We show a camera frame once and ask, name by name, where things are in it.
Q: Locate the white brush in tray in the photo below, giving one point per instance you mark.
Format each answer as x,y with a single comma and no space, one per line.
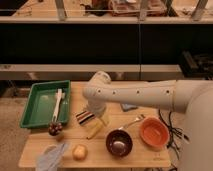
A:
56,109

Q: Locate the green plastic tray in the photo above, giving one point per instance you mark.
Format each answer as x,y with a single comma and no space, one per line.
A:
41,103

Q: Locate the striped black red block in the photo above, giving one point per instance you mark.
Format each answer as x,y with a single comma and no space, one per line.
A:
84,117

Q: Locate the dark brown bowl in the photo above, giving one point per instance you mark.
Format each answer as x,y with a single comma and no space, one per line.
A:
119,143

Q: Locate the metal fork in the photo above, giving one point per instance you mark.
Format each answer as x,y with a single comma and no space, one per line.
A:
137,119

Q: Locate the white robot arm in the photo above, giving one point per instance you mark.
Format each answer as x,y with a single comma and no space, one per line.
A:
194,98

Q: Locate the orange bowl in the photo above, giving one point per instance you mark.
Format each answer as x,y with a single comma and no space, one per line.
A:
154,132

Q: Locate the dark box on shelf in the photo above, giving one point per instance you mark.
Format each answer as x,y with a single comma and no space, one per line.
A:
196,66

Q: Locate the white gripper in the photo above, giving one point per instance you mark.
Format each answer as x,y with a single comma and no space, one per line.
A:
96,107

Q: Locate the dark purple grapes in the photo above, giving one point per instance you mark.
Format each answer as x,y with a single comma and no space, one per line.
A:
55,128

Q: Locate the yellow apple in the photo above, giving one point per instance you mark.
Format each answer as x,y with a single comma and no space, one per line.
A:
80,152

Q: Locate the grey crumpled cloth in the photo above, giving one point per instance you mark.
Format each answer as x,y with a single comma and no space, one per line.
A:
51,158

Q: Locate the blue small cloth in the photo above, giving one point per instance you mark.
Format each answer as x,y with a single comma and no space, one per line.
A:
128,107

